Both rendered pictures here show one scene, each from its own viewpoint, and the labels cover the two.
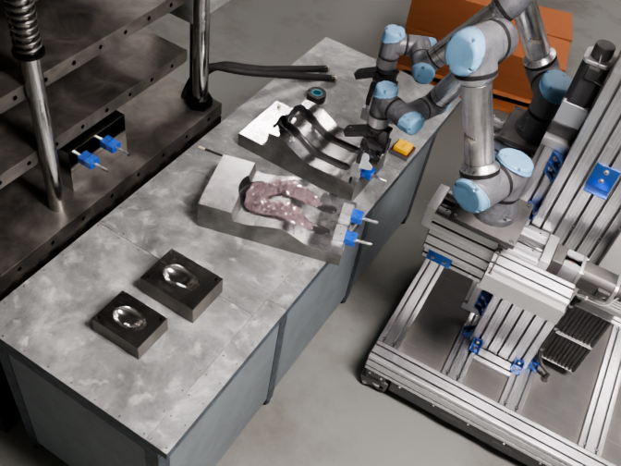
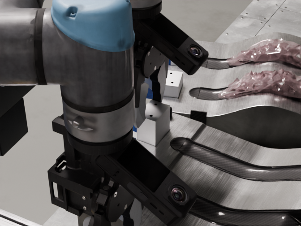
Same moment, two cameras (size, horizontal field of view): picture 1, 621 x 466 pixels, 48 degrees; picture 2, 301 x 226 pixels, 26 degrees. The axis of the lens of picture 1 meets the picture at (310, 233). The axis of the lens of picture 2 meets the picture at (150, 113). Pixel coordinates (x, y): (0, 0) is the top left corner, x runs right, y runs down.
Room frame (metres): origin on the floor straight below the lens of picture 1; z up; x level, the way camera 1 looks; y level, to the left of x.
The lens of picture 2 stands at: (2.75, -0.04, 1.58)
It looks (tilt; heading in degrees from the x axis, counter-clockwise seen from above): 37 degrees down; 186
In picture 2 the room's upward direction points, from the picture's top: straight up
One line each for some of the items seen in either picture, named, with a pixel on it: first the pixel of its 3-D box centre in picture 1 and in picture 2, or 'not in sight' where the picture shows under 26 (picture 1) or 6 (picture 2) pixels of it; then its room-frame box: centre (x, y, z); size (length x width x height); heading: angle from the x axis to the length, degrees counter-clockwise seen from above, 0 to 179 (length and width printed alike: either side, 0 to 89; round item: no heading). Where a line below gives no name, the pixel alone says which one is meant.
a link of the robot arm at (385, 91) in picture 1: (384, 100); not in sight; (1.89, -0.15, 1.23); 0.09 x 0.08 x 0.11; 47
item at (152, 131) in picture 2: (370, 173); (128, 114); (1.89, -0.17, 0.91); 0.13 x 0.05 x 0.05; 67
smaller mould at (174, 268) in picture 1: (182, 285); not in sight; (1.31, 0.36, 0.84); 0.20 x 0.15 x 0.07; 67
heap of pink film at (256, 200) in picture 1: (282, 198); (291, 69); (1.70, 0.12, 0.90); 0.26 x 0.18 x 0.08; 84
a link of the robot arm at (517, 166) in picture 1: (508, 173); not in sight; (1.68, -0.56, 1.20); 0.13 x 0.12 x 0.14; 137
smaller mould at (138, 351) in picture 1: (130, 324); not in sight; (1.13, 0.47, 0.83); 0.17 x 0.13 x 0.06; 67
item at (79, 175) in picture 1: (46, 122); not in sight; (1.87, 1.01, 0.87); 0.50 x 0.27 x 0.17; 67
